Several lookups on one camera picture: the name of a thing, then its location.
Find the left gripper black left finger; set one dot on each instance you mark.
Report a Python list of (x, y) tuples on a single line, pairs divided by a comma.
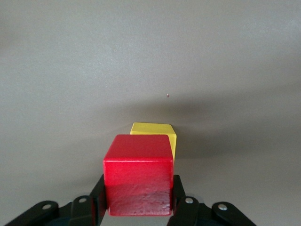
[(82, 212)]

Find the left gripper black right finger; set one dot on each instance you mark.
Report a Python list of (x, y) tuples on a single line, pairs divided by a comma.
[(185, 212)]

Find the red wooden cube block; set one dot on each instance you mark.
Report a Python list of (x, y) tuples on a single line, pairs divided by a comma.
[(138, 174)]

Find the yellow wooden cube block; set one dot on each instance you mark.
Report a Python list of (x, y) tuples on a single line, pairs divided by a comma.
[(152, 128)]

